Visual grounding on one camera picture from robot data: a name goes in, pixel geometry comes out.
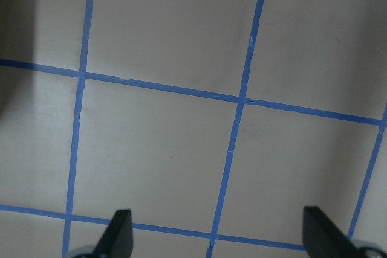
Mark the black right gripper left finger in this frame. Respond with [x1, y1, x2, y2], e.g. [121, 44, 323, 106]
[91, 209, 134, 258]

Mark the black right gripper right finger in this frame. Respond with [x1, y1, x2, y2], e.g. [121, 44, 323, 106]
[302, 206, 363, 258]

